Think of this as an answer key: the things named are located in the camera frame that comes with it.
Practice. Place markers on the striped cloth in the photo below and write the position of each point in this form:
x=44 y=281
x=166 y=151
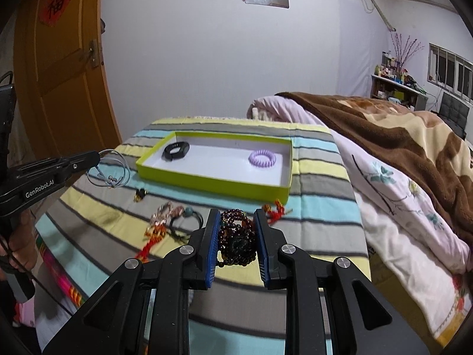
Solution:
x=317 y=177

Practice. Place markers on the red door poster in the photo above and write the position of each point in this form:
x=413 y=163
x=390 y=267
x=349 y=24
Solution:
x=57 y=5

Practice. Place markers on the wooden door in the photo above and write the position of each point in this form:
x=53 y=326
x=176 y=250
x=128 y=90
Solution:
x=62 y=81

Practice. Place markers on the green jewelry box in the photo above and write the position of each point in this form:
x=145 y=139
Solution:
x=221 y=155

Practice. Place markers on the black smart band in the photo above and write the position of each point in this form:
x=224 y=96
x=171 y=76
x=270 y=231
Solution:
x=183 y=149

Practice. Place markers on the wall pipe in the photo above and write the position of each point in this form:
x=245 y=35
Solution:
x=380 y=11

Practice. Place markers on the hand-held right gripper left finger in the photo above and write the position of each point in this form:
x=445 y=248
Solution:
x=210 y=251

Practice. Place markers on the window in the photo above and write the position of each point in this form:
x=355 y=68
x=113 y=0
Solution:
x=451 y=70

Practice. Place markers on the black chair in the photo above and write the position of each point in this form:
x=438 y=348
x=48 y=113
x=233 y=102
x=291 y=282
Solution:
x=452 y=111

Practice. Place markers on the red tassel knot charm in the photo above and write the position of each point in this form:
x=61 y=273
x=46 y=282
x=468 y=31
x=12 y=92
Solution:
x=155 y=235

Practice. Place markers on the small red knot charm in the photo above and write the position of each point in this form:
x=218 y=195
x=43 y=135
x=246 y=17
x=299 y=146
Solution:
x=275 y=214

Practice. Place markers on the brown beige blanket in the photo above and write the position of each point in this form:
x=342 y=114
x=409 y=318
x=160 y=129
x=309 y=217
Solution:
x=388 y=129

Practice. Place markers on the pink floral quilt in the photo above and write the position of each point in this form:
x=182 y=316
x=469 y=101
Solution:
x=399 y=207

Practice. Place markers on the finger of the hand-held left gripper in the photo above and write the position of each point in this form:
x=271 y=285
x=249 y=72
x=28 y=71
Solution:
x=79 y=164

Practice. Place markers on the cluttered shelf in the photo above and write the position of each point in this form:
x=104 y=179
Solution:
x=391 y=87

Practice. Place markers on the purple flower branches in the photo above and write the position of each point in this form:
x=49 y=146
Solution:
x=404 y=51

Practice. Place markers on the person's left hand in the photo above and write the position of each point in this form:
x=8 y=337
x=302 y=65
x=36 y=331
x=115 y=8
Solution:
x=22 y=244

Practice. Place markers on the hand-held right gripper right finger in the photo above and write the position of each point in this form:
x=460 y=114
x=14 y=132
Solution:
x=263 y=251

